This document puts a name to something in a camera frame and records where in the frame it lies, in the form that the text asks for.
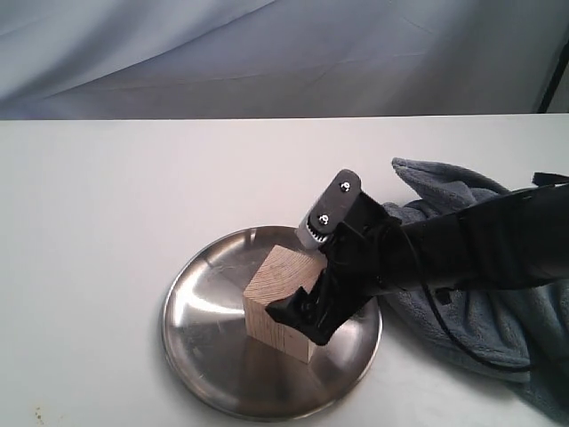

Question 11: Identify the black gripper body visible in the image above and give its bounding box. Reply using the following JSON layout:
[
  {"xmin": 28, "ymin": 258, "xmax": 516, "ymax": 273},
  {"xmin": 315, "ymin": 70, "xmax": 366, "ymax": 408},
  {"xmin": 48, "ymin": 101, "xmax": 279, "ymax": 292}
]
[{"xmin": 306, "ymin": 195, "xmax": 423, "ymax": 339}]

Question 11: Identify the light wooden cube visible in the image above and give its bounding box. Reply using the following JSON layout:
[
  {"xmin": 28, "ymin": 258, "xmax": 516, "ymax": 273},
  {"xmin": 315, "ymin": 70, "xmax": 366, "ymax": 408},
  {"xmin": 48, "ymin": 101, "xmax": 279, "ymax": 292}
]
[{"xmin": 243, "ymin": 244, "xmax": 328, "ymax": 366}]

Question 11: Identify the grey fleece cloth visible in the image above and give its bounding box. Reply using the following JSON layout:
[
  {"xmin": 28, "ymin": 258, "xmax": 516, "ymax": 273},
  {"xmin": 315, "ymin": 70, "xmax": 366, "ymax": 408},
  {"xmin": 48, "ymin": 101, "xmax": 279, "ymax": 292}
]
[{"xmin": 384, "ymin": 157, "xmax": 568, "ymax": 426}]

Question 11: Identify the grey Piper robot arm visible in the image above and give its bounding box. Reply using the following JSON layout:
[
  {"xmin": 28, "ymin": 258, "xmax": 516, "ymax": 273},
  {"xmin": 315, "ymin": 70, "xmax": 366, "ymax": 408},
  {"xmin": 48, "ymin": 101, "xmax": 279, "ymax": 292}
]
[{"xmin": 267, "ymin": 169, "xmax": 568, "ymax": 345}]

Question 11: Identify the round stainless steel plate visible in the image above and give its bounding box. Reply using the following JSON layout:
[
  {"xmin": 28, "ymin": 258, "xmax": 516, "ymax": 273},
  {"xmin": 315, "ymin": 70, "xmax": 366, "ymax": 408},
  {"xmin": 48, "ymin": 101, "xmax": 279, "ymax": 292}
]
[{"xmin": 161, "ymin": 226, "xmax": 382, "ymax": 422}]

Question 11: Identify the grey backdrop cloth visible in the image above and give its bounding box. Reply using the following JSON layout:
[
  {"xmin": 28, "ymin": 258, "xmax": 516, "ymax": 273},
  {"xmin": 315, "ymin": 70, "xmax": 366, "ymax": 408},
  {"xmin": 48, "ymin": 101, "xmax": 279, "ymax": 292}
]
[{"xmin": 1, "ymin": 1, "xmax": 568, "ymax": 119}]

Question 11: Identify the black camera cable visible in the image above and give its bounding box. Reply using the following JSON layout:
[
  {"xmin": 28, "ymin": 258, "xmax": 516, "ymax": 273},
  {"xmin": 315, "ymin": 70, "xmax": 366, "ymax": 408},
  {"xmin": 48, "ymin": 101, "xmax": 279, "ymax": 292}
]
[{"xmin": 373, "ymin": 222, "xmax": 533, "ymax": 373}]

